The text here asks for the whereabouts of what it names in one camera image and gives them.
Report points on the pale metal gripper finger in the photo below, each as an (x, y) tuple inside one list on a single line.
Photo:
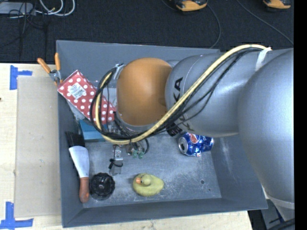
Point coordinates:
[(117, 167), (117, 153)]

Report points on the black round ribbed knob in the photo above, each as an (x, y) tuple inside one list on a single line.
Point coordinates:
[(102, 186)]

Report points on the blue box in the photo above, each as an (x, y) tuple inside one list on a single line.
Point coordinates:
[(90, 132)]

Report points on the yellow rubber duck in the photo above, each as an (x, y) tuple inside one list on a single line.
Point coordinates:
[(148, 186)]

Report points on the red white-dotted box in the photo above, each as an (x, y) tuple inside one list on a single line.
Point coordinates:
[(79, 92)]

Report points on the grey metal bin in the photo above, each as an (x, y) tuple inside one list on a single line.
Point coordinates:
[(172, 176)]

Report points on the crushed blue soda can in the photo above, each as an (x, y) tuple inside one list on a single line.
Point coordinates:
[(196, 145)]

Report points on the pale cardboard board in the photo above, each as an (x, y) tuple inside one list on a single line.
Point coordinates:
[(36, 147)]

